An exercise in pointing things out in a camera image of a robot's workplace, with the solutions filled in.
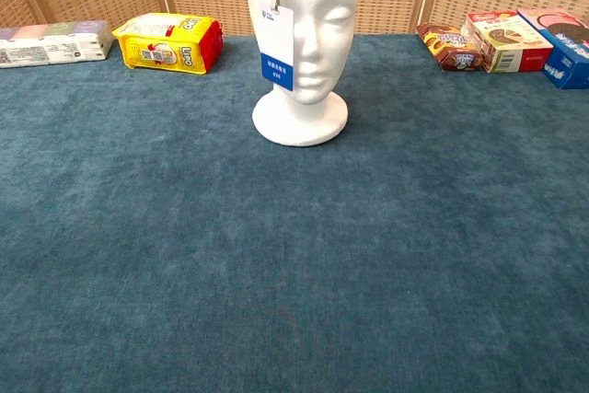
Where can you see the yellow Lipo biscuit bag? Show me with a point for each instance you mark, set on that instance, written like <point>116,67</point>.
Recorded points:
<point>165,43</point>

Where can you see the blue pink Oreo box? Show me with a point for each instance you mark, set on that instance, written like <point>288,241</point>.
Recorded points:
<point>568,52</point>

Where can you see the brown chocolate cookie pack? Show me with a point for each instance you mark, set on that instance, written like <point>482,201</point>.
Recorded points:
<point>453,50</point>

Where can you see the multicolour smiley tissue pack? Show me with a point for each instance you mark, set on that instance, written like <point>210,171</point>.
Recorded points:
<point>50,45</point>

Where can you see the teal carpet table cover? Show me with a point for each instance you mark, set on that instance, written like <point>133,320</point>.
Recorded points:
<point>276,250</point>

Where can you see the cream red wafer box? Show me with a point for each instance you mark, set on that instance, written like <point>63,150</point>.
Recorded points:
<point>506,41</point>

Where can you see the white mannequin head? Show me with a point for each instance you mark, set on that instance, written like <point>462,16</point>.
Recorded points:
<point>326,43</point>

